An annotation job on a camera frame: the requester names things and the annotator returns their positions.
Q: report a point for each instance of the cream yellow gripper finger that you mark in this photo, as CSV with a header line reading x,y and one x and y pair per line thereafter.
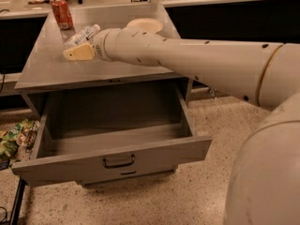
x,y
82,52

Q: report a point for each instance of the clear plastic water bottle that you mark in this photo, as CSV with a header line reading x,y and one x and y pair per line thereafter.
x,y
86,34

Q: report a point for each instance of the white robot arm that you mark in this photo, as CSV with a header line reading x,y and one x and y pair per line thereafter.
x,y
264,188

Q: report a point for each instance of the grey drawer cabinet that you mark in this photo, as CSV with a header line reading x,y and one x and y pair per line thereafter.
x,y
47,71

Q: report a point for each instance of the open grey top drawer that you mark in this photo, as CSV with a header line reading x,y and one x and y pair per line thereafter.
x,y
80,127

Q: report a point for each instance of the orange soda can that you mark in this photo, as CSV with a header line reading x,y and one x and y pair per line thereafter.
x,y
62,14

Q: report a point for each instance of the white paper bowl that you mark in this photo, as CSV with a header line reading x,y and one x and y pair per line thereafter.
x,y
148,24

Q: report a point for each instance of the green snack bag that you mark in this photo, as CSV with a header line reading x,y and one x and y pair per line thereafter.
x,y
22,134

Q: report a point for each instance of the black table leg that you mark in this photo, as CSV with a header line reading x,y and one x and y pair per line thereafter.
x,y
16,209

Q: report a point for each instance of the black drawer handle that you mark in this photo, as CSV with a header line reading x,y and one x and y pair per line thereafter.
x,y
118,162

